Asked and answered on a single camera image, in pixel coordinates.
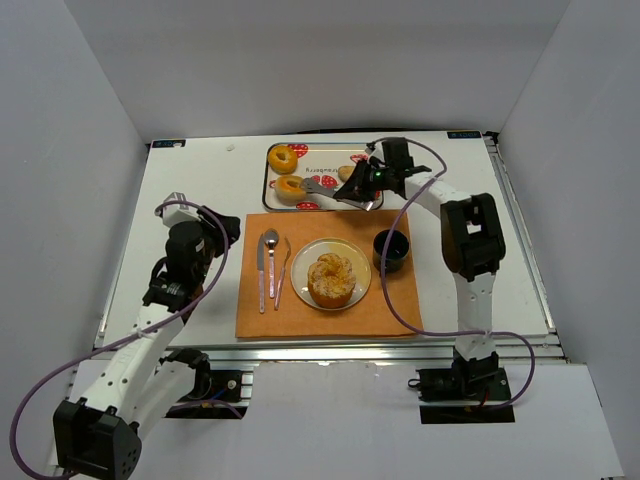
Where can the large orange swirl bread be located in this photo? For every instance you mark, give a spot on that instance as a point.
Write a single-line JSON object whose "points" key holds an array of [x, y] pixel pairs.
{"points": [[331, 281]]}

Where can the dark green mug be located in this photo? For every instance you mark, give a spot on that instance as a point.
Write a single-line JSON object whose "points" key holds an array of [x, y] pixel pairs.
{"points": [[397, 251]]}

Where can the cream ceramic plate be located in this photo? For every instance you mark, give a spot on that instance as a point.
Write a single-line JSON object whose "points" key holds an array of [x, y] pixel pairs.
{"points": [[310, 253]]}

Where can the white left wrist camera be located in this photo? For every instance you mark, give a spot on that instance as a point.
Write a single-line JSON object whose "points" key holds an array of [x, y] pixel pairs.
{"points": [[176, 209]]}

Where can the metal serving tongs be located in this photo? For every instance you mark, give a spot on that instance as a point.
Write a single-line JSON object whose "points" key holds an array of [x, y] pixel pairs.
{"points": [[311, 186]]}

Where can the orange cloth placemat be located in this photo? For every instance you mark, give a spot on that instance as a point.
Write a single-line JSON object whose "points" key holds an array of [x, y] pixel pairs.
{"points": [[368, 317]]}

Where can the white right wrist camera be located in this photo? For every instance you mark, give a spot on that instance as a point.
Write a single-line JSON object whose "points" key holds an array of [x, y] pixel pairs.
{"points": [[375, 153]]}

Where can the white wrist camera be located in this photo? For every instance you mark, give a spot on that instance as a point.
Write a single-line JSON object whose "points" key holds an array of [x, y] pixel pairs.
{"points": [[176, 209], [375, 153]]}

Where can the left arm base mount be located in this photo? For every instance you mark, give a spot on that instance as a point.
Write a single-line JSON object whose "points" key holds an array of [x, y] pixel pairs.
{"points": [[216, 393]]}

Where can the glazed donut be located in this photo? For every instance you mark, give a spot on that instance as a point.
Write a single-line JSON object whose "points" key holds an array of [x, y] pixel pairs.
{"points": [[288, 189], [282, 159]]}

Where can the aluminium table frame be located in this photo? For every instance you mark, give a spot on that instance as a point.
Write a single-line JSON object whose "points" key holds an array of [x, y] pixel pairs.
{"points": [[226, 173]]}

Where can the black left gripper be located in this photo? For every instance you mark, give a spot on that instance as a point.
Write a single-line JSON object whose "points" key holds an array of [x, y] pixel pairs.
{"points": [[220, 228]]}

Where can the flat oval bread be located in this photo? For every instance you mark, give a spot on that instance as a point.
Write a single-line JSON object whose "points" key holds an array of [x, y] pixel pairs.
{"points": [[345, 172]]}

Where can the pink handled fork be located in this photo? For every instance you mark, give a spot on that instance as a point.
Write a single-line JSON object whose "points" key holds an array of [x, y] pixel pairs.
{"points": [[281, 279]]}

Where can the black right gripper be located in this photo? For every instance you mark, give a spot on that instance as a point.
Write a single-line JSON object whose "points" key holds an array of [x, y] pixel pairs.
{"points": [[360, 181]]}

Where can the strawberry pattern tray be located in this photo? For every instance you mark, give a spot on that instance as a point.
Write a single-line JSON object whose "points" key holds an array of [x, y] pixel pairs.
{"points": [[319, 161]]}

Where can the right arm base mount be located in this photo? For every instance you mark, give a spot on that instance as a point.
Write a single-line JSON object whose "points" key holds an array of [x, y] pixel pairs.
{"points": [[467, 392]]}

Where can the pink handled spoon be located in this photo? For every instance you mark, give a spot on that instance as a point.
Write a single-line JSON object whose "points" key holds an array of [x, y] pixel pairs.
{"points": [[271, 239]]}

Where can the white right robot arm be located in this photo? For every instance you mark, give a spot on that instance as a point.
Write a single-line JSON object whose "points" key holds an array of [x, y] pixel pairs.
{"points": [[472, 240]]}

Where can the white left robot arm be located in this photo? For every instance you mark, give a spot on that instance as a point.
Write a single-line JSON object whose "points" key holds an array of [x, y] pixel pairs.
{"points": [[100, 434]]}

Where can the pink handled knife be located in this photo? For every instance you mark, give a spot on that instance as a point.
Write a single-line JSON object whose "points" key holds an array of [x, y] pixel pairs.
{"points": [[261, 274]]}

